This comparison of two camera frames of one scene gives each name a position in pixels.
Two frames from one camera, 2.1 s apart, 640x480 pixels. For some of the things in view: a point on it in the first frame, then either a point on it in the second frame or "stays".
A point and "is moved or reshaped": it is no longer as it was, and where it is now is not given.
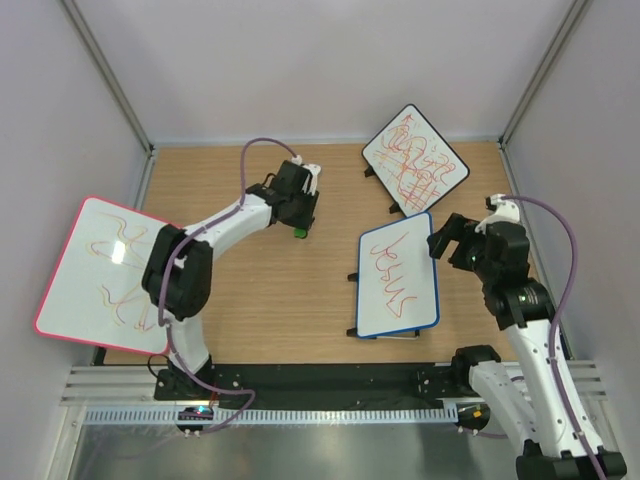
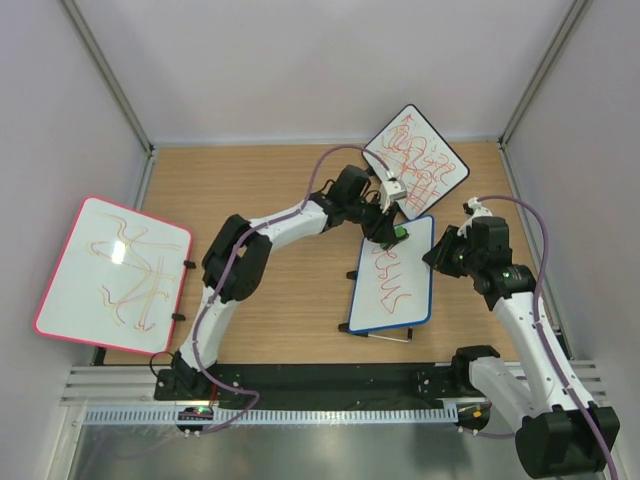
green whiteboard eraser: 300,233 is moved or reshaped
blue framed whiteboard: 396,279 stays
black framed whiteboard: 415,164 stays
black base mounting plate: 313,382 stays
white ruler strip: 274,416 stays
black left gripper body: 302,211 → 368,216
